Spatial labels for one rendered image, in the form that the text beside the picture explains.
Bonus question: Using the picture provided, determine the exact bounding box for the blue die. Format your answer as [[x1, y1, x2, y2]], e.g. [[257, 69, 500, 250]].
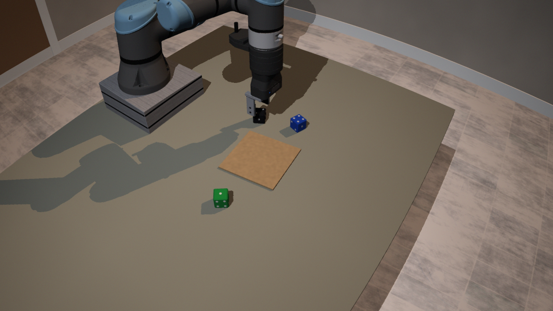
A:
[[290, 114, 306, 133]]

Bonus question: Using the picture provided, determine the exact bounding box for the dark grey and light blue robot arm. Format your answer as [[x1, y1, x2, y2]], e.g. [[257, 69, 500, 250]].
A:
[[114, 0, 285, 95]]

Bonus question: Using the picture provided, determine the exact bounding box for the tan flat mat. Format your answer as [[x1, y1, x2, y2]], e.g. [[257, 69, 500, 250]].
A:
[[219, 131, 301, 190]]

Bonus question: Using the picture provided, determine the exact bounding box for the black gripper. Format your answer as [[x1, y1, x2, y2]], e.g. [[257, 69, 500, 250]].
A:
[[229, 22, 284, 116]]

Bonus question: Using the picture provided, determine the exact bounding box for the black die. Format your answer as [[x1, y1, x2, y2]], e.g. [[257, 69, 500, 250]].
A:
[[253, 108, 266, 124]]

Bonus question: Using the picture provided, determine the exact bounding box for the green die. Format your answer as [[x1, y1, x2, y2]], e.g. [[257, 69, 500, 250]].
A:
[[213, 188, 229, 208]]

